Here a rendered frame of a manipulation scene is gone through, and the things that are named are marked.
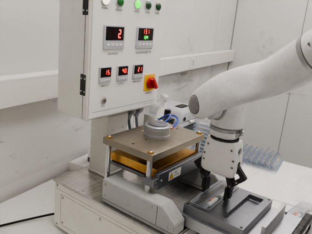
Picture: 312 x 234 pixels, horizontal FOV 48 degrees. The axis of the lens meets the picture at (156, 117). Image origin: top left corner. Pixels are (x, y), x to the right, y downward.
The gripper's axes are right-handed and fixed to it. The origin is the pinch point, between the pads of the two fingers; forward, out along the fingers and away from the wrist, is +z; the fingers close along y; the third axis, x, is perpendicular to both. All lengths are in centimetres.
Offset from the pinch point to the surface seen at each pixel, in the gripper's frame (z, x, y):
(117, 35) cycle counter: -37, 6, 34
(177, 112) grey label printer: 7, -79, 65
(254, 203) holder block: 3.5, -7.3, -8.6
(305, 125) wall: 38, -242, 32
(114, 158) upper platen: -2.6, 10.1, 28.7
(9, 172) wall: 17, 15, 76
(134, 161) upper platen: -4.2, 10.1, 21.3
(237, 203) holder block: 2.0, -1.1, -6.1
